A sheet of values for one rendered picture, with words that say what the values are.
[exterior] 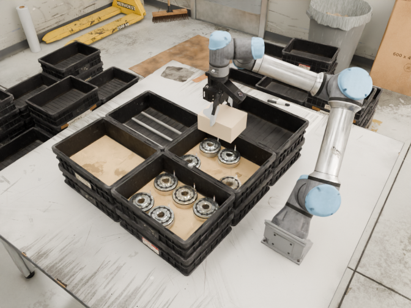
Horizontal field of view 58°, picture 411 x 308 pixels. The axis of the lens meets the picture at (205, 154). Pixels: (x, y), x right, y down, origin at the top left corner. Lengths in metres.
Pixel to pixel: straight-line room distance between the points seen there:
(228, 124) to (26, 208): 0.99
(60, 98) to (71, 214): 1.31
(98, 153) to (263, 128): 0.82
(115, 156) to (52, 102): 1.19
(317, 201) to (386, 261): 1.32
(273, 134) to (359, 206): 0.52
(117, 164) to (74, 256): 0.44
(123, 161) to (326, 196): 0.91
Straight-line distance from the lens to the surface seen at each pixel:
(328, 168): 1.38
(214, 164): 1.71
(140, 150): 1.75
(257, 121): 1.97
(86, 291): 1.55
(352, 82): 1.40
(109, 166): 1.75
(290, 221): 1.48
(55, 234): 1.74
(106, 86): 3.17
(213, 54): 1.36
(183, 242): 1.32
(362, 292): 2.44
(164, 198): 1.58
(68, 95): 2.94
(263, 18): 4.66
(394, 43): 4.06
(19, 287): 2.52
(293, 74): 1.50
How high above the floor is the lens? 2.02
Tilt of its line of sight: 43 degrees down
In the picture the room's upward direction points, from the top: straight up
